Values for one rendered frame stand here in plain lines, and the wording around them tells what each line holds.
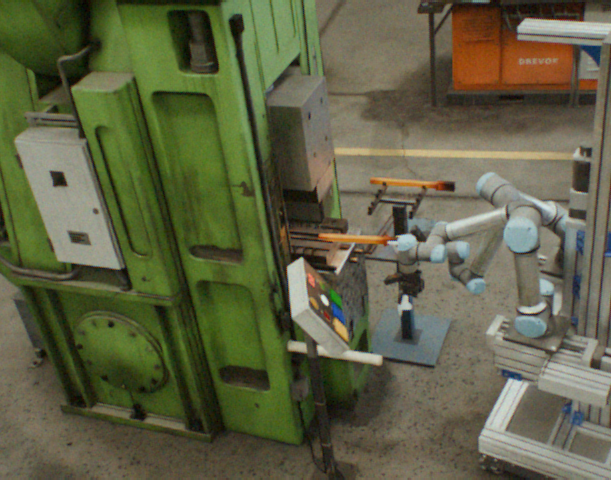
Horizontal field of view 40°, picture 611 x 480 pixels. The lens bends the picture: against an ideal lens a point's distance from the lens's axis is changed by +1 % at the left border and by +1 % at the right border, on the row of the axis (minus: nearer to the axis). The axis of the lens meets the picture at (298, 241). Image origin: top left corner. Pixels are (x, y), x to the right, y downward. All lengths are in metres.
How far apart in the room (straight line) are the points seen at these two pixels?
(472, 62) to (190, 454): 4.18
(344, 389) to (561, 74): 3.76
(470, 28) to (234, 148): 4.06
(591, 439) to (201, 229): 1.97
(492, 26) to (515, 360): 3.86
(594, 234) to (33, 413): 3.12
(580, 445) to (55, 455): 2.61
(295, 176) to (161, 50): 0.79
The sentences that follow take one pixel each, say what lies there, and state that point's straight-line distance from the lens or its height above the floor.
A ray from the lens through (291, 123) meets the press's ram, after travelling 3.40.
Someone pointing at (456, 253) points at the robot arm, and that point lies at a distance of 3.68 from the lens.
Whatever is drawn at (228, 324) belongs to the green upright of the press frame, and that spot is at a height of 0.71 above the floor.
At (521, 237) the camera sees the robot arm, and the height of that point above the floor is 1.41.
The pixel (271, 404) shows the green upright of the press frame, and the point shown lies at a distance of 4.13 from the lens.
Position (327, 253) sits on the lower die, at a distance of 3.81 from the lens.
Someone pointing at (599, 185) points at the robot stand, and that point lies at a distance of 3.29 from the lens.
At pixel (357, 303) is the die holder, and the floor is 0.57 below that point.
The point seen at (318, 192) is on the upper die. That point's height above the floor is 1.32.
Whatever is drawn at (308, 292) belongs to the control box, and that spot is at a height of 1.19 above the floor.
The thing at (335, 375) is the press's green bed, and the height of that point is 0.24.
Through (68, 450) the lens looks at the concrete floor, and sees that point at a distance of 4.64.
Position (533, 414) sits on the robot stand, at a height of 0.21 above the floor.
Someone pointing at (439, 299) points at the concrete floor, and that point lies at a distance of 5.04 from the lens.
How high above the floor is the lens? 3.19
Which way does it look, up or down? 34 degrees down
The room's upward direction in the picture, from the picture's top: 9 degrees counter-clockwise
